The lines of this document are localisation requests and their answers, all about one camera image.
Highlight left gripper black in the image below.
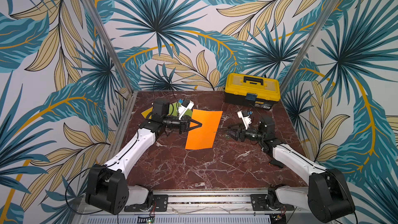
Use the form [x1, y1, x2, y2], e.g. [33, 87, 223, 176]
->
[163, 112, 202, 135]

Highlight orange paper sheet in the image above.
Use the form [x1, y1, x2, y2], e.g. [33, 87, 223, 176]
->
[185, 109, 223, 150]

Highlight yellow paper sheet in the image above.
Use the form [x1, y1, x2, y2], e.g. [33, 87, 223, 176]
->
[141, 107, 153, 118]

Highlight green paper sheet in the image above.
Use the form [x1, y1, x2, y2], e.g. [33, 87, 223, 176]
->
[169, 102, 180, 116]

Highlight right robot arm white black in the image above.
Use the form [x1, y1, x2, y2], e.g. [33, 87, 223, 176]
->
[227, 111, 356, 223]

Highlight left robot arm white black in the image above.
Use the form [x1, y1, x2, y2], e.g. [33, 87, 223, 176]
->
[85, 98, 202, 215]

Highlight yellow black toolbox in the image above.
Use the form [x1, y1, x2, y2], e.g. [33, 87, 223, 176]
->
[224, 73, 281, 111]

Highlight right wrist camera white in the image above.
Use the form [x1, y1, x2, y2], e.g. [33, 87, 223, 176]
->
[237, 111, 252, 130]

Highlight aluminium front rail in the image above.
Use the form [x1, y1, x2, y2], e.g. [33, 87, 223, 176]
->
[73, 189, 340, 217]

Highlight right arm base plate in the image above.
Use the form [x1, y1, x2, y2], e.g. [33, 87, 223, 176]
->
[250, 194, 294, 212]

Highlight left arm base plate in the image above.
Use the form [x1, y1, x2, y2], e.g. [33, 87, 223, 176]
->
[124, 195, 169, 213]

